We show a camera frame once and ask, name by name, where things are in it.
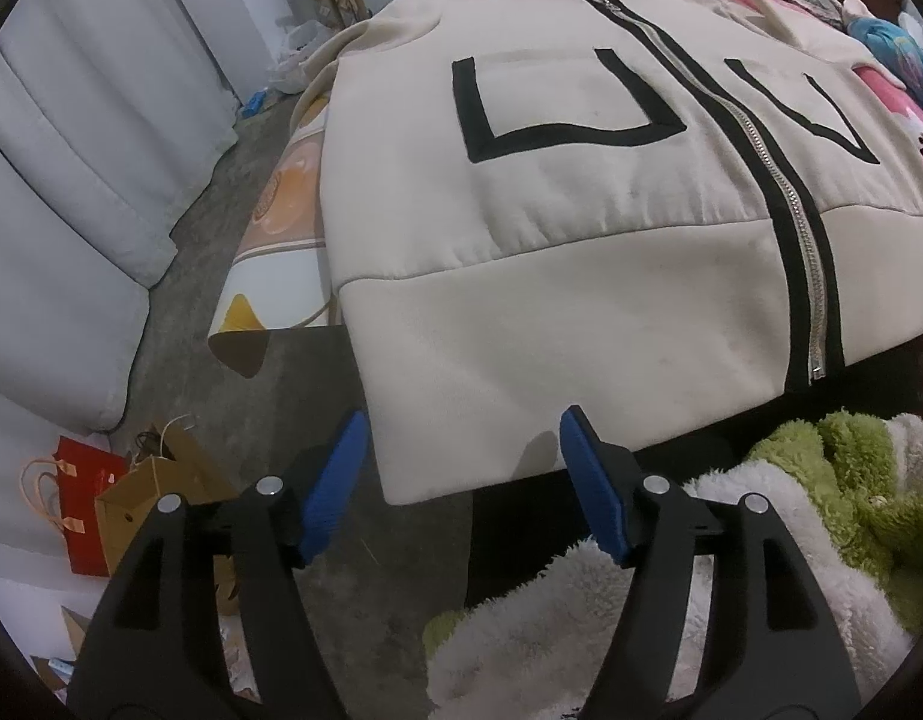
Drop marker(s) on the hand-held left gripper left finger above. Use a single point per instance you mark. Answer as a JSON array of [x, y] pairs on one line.
[[341, 480]]

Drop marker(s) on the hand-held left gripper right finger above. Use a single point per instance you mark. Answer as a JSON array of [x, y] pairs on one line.
[[592, 480]]

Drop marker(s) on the cream zip jacket black stripes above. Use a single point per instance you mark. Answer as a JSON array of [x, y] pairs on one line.
[[581, 277]]

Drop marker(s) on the green and white fleece garment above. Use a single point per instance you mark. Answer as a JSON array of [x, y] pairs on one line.
[[731, 540]]

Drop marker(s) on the brown paper bag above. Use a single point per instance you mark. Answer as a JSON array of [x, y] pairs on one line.
[[139, 525]]

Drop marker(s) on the red paper bag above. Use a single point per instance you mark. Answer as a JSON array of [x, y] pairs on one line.
[[86, 510]]

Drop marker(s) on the small blue object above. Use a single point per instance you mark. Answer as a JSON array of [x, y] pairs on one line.
[[255, 101]]

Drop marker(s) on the white curtain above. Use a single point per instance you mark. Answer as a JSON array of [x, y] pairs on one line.
[[56, 202]]

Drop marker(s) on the white plastic bag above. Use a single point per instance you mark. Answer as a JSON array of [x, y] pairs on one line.
[[296, 52]]

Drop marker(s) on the pink floral blanket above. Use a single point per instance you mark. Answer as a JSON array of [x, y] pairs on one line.
[[888, 94]]

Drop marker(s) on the blue printed cloth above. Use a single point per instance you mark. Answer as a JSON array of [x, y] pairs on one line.
[[896, 52]]

